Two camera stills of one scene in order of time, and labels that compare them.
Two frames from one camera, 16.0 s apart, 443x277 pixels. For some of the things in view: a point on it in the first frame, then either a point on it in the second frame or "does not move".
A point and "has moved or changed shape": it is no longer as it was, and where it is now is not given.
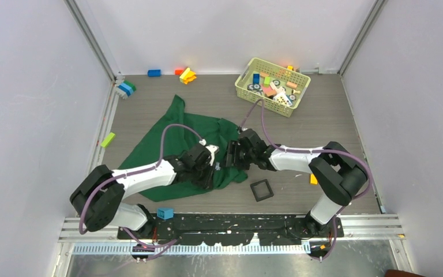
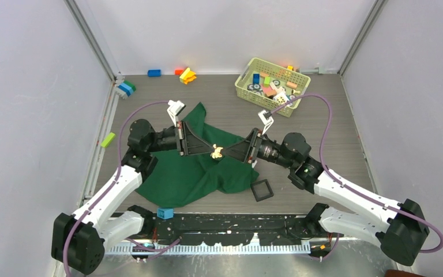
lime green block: (108, 139) does not move
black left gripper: (207, 182) to (187, 142)
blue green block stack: (127, 87) does not move
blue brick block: (154, 73) does not move
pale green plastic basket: (282, 88) does not move
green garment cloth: (213, 131) has moved or changed shape
